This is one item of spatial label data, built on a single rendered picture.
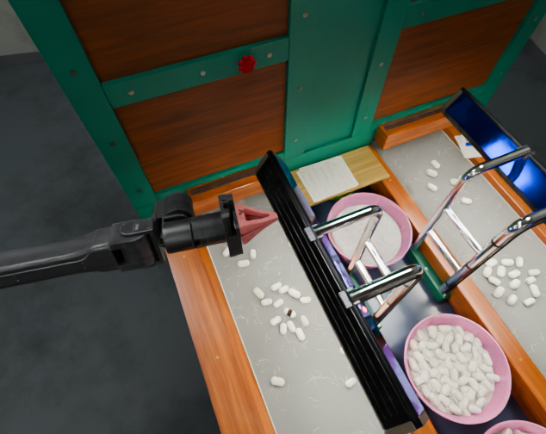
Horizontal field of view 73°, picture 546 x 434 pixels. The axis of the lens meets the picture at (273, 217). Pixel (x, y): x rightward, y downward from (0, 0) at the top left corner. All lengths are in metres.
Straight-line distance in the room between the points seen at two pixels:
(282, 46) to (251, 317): 0.71
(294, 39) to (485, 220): 0.85
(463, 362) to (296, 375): 0.45
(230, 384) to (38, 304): 1.37
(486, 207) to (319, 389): 0.81
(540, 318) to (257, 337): 0.80
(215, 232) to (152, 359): 1.30
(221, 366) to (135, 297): 1.04
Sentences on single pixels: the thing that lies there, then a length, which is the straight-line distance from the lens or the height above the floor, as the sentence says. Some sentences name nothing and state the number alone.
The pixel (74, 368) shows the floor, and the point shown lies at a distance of 2.01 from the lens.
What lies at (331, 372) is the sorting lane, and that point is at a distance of 1.06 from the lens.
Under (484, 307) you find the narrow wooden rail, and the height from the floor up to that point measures 0.76.
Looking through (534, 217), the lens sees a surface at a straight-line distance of 0.94.
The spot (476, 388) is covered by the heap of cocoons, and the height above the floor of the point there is 0.74.
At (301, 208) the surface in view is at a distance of 0.79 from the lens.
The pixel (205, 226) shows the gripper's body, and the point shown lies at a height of 1.22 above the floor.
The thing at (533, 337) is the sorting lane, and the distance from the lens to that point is 1.28.
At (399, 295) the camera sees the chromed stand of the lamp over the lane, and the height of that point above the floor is 0.97.
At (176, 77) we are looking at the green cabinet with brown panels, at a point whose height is 1.25.
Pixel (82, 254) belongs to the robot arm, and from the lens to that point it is 0.68.
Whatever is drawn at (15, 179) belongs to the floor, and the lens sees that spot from 2.69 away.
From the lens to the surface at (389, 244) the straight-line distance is 1.23.
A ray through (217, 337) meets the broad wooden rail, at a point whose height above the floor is 0.77.
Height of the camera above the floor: 1.78
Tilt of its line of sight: 59 degrees down
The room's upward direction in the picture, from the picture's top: straight up
